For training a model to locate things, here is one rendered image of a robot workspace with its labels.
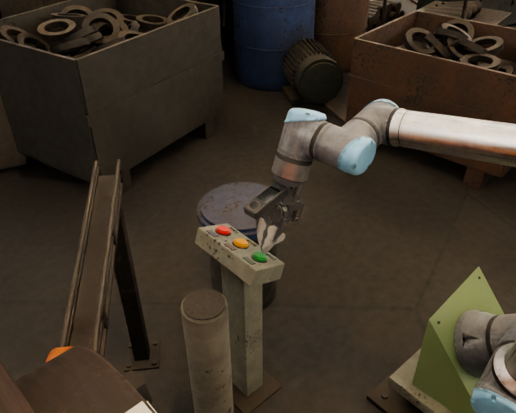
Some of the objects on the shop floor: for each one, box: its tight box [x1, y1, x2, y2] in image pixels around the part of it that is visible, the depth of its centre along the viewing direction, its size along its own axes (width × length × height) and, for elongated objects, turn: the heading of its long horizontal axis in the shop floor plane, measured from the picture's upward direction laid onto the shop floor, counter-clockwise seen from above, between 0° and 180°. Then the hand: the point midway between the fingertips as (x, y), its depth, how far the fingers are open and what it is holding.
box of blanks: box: [0, 0, 224, 194], centre depth 289 cm, size 103×83×77 cm
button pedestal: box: [195, 223, 284, 413], centre depth 156 cm, size 16×24×62 cm, turn 43°
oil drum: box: [233, 0, 316, 91], centre depth 371 cm, size 59×59×89 cm
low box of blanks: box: [346, 11, 516, 191], centre depth 289 cm, size 93×73×66 cm
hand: (262, 248), depth 133 cm, fingers closed
